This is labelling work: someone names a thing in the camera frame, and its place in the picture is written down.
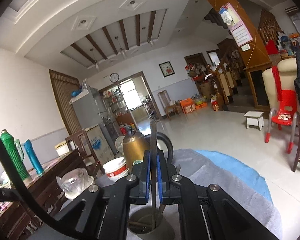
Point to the wooden chair by wall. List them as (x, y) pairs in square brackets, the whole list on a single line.
[(168, 105)]

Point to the red child chair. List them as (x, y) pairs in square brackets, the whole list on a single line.
[(287, 114)]

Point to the green thermos flask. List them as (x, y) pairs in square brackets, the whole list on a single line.
[(15, 152)]

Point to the wooden stair railing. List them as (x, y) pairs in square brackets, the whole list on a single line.
[(224, 75)]

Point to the orange cardboard box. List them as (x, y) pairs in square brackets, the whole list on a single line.
[(187, 105)]

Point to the white small stool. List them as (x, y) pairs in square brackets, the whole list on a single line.
[(254, 118)]

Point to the pink wall calendar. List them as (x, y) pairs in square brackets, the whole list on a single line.
[(235, 24)]

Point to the grey metal utensil holder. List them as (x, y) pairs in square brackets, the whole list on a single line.
[(140, 224)]

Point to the grey refrigerator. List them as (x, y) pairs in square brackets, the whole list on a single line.
[(91, 109)]

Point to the white pot with plastic bag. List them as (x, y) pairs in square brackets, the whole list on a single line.
[(75, 182)]

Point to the small white fan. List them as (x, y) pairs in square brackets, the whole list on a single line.
[(119, 144)]

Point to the blue thermos flask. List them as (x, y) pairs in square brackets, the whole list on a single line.
[(33, 158)]

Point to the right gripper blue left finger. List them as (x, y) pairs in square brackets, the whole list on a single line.
[(140, 193)]

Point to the brown wooden door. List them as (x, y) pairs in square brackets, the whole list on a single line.
[(63, 85)]

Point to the framed wall picture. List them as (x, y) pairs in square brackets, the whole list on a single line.
[(166, 69)]

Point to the round wall clock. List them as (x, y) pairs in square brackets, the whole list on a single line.
[(114, 77)]

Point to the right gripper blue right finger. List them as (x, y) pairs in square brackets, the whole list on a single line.
[(168, 193)]

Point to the stacked red white bowls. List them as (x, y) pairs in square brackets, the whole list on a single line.
[(116, 169)]

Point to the grey table cloth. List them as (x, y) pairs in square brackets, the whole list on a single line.
[(202, 212)]

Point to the dark metal chopstick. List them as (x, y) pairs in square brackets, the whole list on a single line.
[(153, 170), (161, 209)]

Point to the bronze electric kettle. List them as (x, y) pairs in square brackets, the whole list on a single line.
[(135, 143)]

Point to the dark carved wooden sideboard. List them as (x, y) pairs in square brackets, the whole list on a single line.
[(17, 221)]

